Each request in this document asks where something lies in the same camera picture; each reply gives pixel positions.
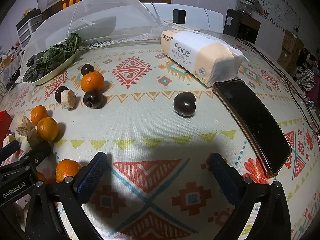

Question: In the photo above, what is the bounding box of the beige sugarcane piece edge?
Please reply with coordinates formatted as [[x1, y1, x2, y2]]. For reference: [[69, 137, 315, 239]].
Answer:
[[3, 134, 16, 147]]

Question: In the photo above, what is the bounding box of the orange tangerine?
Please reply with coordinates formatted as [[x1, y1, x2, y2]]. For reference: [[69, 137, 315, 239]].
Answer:
[[30, 105, 48, 126], [37, 117, 59, 141], [55, 159, 82, 183], [80, 72, 105, 92]]

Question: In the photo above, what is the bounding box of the dark plum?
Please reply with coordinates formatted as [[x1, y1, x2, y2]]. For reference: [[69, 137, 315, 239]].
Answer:
[[83, 90, 104, 108], [81, 63, 95, 76], [55, 86, 68, 103]]

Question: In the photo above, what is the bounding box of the dark plum table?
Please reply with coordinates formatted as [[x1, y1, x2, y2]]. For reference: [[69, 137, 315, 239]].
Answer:
[[173, 92, 196, 117]]

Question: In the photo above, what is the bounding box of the red tray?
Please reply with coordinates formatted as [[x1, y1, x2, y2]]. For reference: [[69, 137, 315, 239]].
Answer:
[[0, 111, 12, 147]]

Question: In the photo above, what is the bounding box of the black smartphone clear case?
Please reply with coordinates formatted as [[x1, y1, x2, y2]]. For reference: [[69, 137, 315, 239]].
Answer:
[[212, 79, 291, 178]]

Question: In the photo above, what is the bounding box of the plate of green spinach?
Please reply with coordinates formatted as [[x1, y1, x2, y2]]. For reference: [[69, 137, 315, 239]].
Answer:
[[22, 33, 82, 86]]

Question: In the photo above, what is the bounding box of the white drawer cabinet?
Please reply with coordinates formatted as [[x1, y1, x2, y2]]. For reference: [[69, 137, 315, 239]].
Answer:
[[16, 14, 43, 50]]

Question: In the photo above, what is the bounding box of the Face tissue pack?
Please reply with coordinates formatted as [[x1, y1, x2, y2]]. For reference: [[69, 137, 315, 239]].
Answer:
[[161, 30, 248, 87]]

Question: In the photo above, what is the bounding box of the white mesh food cover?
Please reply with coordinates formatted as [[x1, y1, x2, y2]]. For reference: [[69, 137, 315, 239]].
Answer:
[[21, 0, 172, 75]]

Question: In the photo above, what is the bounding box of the black box on table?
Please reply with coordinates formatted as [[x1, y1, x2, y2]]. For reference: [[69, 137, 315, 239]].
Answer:
[[223, 9, 261, 44]]

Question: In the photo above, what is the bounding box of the white chair back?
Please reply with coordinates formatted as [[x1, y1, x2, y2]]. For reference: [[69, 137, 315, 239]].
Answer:
[[144, 3, 223, 33]]

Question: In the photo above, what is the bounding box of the water bottle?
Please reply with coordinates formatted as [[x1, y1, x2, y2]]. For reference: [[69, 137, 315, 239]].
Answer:
[[236, 0, 255, 15]]

